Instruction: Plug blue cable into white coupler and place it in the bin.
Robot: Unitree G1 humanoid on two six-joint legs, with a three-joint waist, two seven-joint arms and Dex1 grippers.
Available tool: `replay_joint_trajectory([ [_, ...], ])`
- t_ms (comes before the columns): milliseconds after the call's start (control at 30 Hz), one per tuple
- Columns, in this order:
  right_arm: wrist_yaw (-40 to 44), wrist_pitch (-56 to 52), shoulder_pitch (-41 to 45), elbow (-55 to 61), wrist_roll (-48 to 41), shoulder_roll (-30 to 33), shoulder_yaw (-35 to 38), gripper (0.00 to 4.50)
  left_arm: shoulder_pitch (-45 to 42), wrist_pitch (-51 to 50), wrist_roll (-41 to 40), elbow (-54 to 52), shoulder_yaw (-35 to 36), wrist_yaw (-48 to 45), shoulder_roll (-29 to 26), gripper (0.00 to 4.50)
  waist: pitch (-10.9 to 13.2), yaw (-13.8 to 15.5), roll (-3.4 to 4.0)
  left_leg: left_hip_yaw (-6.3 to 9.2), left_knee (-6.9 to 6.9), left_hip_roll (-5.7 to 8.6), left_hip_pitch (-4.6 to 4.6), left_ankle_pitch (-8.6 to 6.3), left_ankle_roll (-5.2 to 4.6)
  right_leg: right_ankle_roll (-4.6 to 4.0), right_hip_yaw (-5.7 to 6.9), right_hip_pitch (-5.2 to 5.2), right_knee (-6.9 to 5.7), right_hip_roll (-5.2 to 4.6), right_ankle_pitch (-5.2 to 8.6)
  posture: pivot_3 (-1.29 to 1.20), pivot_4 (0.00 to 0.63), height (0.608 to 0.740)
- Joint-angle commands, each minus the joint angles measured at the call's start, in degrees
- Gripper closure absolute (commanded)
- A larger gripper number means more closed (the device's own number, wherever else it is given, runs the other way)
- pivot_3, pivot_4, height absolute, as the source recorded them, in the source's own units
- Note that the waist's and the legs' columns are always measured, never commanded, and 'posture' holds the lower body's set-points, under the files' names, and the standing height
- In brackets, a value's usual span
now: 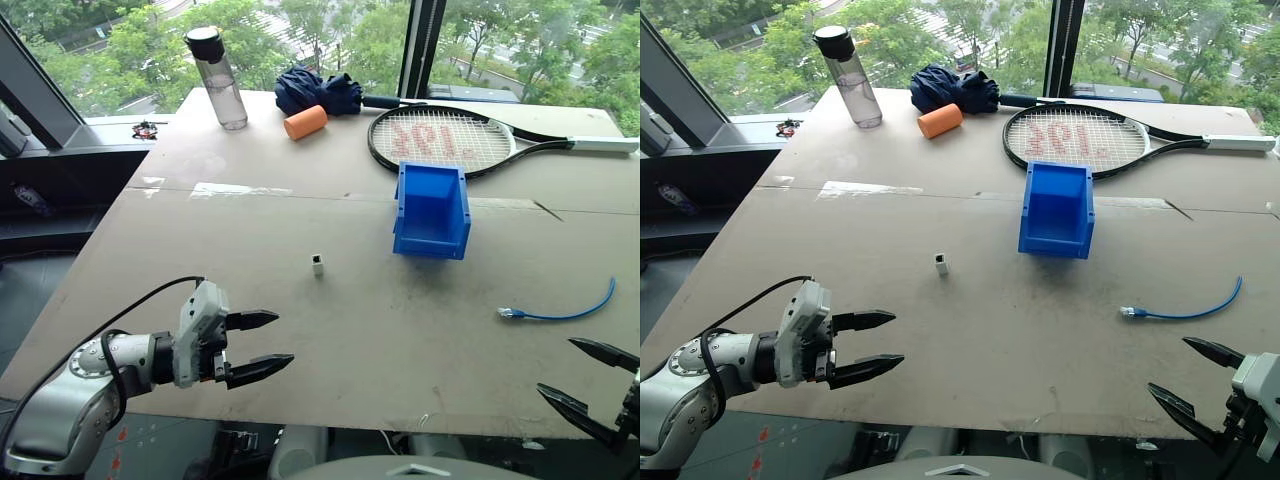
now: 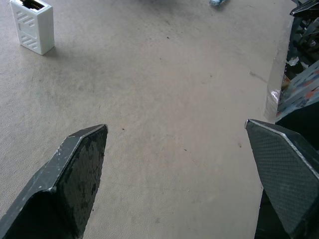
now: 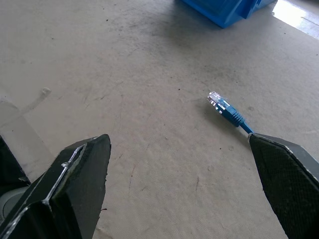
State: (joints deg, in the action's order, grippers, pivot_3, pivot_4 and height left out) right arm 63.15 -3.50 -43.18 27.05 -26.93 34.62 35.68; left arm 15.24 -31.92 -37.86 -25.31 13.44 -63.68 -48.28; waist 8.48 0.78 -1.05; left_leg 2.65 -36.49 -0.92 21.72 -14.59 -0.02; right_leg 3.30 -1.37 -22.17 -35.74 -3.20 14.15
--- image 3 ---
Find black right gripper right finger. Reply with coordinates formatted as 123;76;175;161
247;132;319;239

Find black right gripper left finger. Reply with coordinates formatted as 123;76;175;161
0;133;112;239

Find grey round base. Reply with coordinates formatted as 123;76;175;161
0;187;28;219

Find blue plastic box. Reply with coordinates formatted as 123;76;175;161
179;0;278;28

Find blue ethernet cable connector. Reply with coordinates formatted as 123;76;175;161
206;91;255;135

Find white zip tie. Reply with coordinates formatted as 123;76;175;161
14;87;52;116

